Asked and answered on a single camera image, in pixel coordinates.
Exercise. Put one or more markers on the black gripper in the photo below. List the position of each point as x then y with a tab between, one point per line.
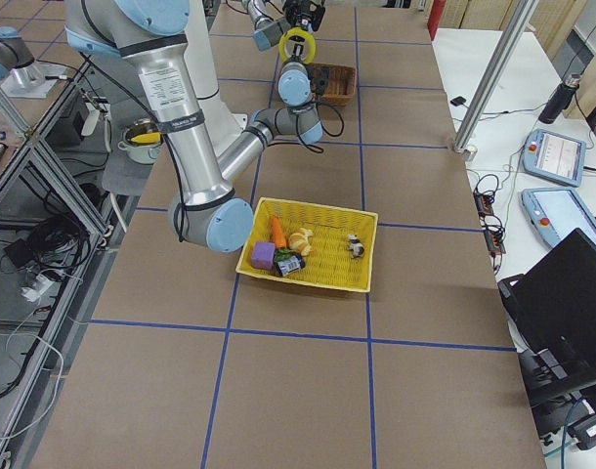
303	9

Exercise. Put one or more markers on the yellow transparent tape roll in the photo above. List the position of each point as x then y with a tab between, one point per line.
297	44

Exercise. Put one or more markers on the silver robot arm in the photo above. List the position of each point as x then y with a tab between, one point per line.
167	43
14	54

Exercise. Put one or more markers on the brown wicker basket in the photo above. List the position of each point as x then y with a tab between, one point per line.
339	83

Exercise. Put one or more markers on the yellow woven plastic basket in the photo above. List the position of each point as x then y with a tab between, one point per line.
330	264

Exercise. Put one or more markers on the small black puck device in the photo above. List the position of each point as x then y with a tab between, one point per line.
458	101

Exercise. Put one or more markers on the white pot with corn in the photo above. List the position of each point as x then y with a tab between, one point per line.
141	141

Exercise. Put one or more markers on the toy orange carrot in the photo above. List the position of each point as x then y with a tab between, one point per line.
277	234

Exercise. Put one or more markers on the toy croissant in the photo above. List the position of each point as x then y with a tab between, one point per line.
300	241

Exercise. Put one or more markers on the toy panda figurine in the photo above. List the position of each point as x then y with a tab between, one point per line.
355	246

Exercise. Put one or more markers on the purple foam cube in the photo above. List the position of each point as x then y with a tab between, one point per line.
262	256

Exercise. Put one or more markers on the small dark labelled bottle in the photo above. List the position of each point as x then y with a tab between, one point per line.
290	265

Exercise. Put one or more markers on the black water bottle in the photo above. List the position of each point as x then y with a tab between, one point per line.
561	98

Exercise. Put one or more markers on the black orange power strip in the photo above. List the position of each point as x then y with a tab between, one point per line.
491	225

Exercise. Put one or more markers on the upper teach pendant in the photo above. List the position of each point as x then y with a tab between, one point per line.
554	157

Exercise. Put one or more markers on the teach pendant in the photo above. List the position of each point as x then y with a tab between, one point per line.
556	212
554	157

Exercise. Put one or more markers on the lower teach pendant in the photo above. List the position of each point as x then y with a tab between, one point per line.
556	212

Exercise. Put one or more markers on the white power adapter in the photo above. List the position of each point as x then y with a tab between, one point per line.
34	292

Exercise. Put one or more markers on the black laptop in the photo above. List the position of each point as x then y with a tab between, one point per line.
554	308

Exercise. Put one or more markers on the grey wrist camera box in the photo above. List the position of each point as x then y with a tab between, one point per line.
267	33

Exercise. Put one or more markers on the aluminium frame post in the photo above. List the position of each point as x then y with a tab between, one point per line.
499	59

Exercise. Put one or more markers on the aluminium frame rack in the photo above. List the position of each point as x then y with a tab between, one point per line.
48	225

